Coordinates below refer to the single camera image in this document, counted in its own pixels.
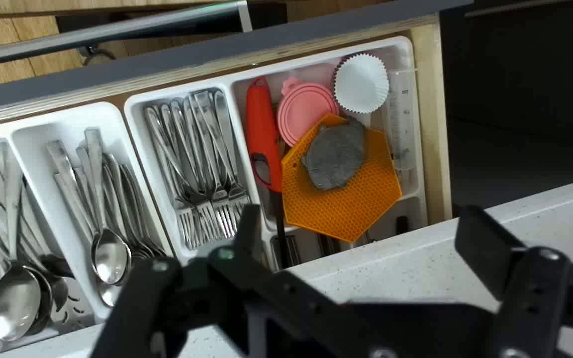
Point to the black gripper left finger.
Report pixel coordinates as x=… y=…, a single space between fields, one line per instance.
x=147 y=310

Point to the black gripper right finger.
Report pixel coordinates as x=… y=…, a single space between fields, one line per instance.
x=531 y=298

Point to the steel teaspoon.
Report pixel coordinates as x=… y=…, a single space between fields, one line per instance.
x=109 y=255
x=67 y=181
x=129 y=211

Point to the dark grey kitchen drawer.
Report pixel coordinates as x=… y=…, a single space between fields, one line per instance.
x=167 y=62

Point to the slotted steel spoon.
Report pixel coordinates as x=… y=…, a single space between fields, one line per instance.
x=67 y=310

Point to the large steel tablespoon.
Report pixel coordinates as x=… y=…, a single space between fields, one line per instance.
x=13 y=300

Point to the steel fork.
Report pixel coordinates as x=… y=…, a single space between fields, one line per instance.
x=204 y=149
x=167 y=159
x=187 y=155
x=222 y=141

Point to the white plastic cutlery tray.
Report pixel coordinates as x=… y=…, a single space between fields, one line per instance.
x=133 y=131

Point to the orange hexagonal silicone mat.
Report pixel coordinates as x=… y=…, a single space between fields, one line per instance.
x=346 y=201

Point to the dark kitchen base cabinet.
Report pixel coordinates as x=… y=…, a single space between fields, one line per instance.
x=517 y=66

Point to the white round cup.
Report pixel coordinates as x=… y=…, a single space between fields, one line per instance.
x=360 y=82

